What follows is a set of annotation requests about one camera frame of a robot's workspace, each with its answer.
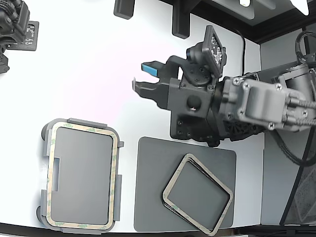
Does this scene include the black wrist camera with board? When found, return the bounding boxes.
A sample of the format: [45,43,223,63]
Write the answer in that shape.
[186,24,227,87]

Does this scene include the black label plate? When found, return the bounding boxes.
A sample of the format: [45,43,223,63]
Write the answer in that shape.
[24,21,40,52]

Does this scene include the short black bracket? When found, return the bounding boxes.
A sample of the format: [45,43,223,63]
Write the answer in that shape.
[113,0,136,20]

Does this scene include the dark grey flat mat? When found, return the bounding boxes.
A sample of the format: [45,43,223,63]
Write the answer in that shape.
[133,136,237,233]

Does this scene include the black sleeved cable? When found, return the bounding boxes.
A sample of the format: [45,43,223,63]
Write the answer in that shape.
[274,129,316,166]

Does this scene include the dark shelf frame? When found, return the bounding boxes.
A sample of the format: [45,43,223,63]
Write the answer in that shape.
[158,0,316,45]

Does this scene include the thin black rod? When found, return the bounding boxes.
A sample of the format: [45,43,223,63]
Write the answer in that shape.
[280,138,313,225]

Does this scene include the long black bracket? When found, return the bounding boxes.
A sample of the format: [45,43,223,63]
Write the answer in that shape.
[171,0,191,40]

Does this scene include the thin black cable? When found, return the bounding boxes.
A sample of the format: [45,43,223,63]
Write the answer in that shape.
[233,27,247,76]

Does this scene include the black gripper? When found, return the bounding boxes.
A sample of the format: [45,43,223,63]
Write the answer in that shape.
[132,56,224,148]

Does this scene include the black cable bundle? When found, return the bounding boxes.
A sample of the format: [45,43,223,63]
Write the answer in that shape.
[295,31,316,66]

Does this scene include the black camera on stand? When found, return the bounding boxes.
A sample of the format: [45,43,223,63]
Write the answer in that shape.
[0,0,32,75]

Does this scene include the tan rectangular adhesive frame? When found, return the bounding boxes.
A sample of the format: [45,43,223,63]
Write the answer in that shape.
[161,154,234,237]
[46,122,118,229]
[162,153,234,235]

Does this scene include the grey braided cable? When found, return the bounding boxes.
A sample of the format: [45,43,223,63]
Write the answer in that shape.
[283,116,316,127]
[287,97,316,110]

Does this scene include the grey frame holder black legs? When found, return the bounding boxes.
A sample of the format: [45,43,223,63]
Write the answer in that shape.
[36,118,125,235]

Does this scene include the white plastic piece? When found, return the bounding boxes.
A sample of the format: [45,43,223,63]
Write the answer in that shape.
[290,0,310,16]

